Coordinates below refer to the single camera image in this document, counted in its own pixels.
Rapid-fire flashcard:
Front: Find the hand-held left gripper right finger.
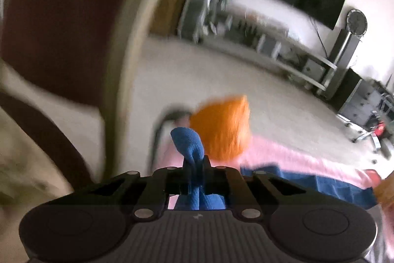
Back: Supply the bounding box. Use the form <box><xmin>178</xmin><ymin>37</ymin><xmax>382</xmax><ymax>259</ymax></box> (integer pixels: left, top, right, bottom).
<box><xmin>200</xmin><ymin>157</ymin><xmax>324</xmax><ymax>222</ymax></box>

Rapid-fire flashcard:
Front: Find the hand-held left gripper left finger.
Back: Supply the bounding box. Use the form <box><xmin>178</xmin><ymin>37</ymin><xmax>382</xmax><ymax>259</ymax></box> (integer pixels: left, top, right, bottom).
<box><xmin>74</xmin><ymin>158</ymin><xmax>195</xmax><ymax>222</ymax></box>

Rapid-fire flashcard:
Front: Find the blue and grey waffle sweatshirt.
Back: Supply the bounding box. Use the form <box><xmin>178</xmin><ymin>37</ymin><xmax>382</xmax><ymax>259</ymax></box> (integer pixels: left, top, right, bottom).
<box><xmin>168</xmin><ymin>127</ymin><xmax>385</xmax><ymax>251</ymax></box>

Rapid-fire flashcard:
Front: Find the large orange citrus fruit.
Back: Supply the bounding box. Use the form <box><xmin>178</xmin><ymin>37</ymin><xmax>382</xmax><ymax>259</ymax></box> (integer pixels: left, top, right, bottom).
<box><xmin>188</xmin><ymin>94</ymin><xmax>251</xmax><ymax>160</ymax></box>

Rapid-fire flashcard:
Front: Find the pink printed towel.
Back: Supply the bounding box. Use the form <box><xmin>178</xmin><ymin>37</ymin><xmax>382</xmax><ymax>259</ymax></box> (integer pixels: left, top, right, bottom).
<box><xmin>155</xmin><ymin>132</ymin><xmax>382</xmax><ymax>190</ymax></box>

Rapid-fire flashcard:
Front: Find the grey TV stand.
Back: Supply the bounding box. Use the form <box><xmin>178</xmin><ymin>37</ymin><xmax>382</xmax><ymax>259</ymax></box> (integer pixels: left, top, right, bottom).
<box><xmin>203</xmin><ymin>13</ymin><xmax>337</xmax><ymax>91</ymax></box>

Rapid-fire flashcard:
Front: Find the beige jacket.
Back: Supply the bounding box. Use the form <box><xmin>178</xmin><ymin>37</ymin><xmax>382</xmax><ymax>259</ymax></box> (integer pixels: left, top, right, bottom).
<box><xmin>0</xmin><ymin>110</ymin><xmax>74</xmax><ymax>207</ymax></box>

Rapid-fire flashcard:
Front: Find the black drawer cabinet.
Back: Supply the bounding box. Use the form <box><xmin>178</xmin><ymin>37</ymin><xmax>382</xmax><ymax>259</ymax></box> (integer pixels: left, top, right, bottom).
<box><xmin>334</xmin><ymin>67</ymin><xmax>384</xmax><ymax>125</ymax></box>

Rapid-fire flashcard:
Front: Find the office chair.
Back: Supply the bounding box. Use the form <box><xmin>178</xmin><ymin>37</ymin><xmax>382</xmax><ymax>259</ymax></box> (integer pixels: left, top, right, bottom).
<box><xmin>345</xmin><ymin>90</ymin><xmax>394</xmax><ymax>156</ymax></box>

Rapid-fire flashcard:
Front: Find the brown wooden cabinet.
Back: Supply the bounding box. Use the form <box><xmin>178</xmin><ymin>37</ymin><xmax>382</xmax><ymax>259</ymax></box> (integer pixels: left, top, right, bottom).
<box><xmin>151</xmin><ymin>0</ymin><xmax>191</xmax><ymax>37</ymax></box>

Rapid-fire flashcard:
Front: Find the orange juice bottle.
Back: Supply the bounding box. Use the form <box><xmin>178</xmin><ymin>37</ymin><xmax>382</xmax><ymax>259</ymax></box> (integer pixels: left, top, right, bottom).
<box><xmin>374</xmin><ymin>172</ymin><xmax>394</xmax><ymax>205</ymax></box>

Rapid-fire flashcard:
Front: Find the round grey fan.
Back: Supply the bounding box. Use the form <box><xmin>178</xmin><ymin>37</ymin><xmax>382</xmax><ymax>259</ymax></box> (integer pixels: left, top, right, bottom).
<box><xmin>346</xmin><ymin>9</ymin><xmax>368</xmax><ymax>36</ymax></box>

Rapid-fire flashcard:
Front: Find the maroon chair with golden frame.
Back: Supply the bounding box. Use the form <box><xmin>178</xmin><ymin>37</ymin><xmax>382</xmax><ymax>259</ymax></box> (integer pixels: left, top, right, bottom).
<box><xmin>0</xmin><ymin>0</ymin><xmax>176</xmax><ymax>193</ymax></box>

